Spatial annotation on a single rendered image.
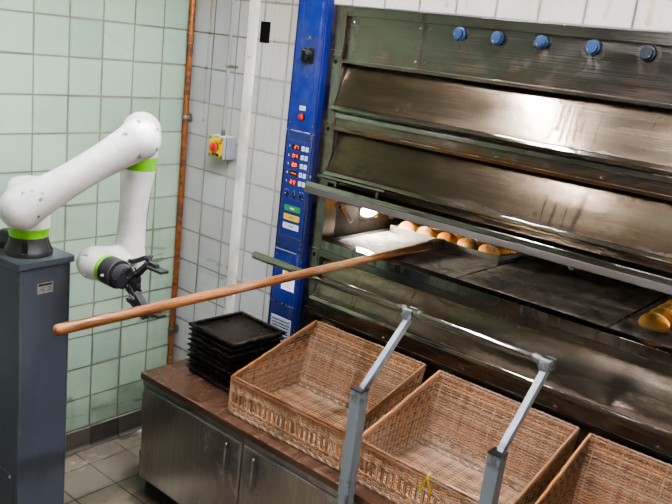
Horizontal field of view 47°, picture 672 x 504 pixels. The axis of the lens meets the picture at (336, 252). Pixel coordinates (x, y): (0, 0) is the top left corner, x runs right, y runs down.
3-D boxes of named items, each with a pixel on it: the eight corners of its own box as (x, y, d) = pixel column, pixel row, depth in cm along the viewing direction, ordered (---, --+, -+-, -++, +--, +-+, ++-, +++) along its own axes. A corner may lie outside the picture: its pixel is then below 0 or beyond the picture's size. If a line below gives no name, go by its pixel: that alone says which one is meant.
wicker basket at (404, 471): (428, 434, 296) (439, 367, 289) (567, 500, 262) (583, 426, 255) (347, 479, 259) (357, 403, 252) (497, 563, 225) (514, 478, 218)
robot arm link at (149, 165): (123, 111, 240) (163, 117, 243) (124, 107, 252) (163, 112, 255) (117, 169, 245) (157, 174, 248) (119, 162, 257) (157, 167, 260)
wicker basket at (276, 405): (308, 378, 332) (315, 317, 324) (419, 430, 299) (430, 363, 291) (224, 412, 294) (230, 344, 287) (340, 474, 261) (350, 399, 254)
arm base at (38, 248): (-26, 241, 257) (-26, 224, 255) (16, 236, 269) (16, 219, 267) (21, 261, 243) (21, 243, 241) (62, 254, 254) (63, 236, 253)
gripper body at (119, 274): (131, 260, 244) (149, 268, 238) (130, 286, 246) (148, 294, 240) (110, 263, 238) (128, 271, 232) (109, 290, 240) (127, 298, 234)
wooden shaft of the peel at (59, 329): (56, 338, 197) (57, 327, 196) (50, 334, 199) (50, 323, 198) (432, 249, 326) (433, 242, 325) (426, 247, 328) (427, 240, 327)
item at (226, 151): (219, 155, 353) (221, 133, 351) (234, 159, 347) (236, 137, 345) (206, 156, 348) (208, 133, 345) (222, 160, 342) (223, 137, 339)
